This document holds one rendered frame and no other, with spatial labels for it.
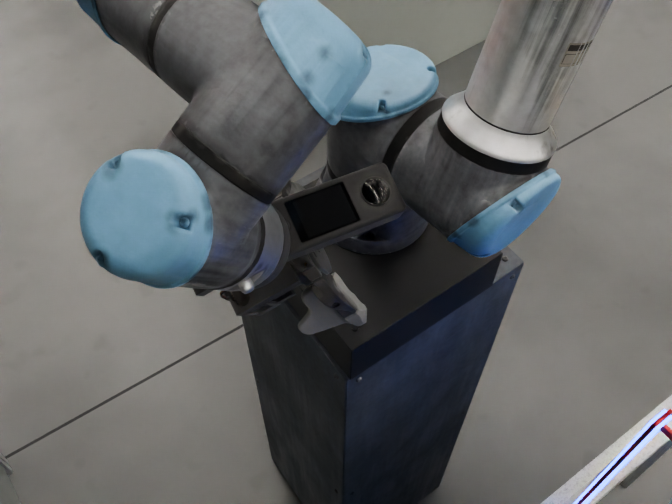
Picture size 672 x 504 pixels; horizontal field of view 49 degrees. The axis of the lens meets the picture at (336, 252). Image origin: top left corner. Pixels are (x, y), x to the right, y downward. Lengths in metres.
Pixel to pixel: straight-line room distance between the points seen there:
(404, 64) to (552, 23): 0.20
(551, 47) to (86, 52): 2.46
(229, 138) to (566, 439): 1.70
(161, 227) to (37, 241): 2.02
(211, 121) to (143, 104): 2.29
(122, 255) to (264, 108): 0.11
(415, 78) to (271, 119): 0.37
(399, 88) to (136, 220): 0.41
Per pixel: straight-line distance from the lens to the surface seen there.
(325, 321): 0.68
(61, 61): 2.96
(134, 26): 0.49
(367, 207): 0.59
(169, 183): 0.41
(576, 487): 1.06
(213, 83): 0.44
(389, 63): 0.80
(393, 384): 1.04
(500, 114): 0.68
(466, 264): 0.91
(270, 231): 0.51
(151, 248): 0.41
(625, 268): 2.35
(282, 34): 0.42
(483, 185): 0.71
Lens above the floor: 1.83
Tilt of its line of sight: 55 degrees down
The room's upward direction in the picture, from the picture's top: straight up
